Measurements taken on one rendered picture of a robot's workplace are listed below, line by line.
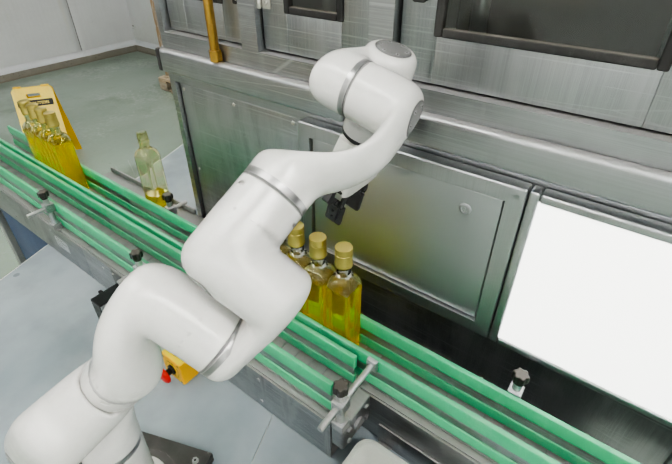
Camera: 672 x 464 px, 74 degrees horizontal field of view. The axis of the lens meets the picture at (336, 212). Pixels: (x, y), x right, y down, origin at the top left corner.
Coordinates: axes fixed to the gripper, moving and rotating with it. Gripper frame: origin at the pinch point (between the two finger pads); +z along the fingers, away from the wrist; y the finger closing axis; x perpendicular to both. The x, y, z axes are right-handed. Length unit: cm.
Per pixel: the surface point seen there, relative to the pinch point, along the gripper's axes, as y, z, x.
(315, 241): 2.0, 10.1, -2.7
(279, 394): 15.8, 39.6, 6.1
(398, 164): -11.8, -5.0, 2.3
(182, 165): -45, 80, -103
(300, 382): 13.8, 33.1, 8.9
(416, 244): -12.5, 9.6, 11.6
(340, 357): 6.5, 28.7, 12.1
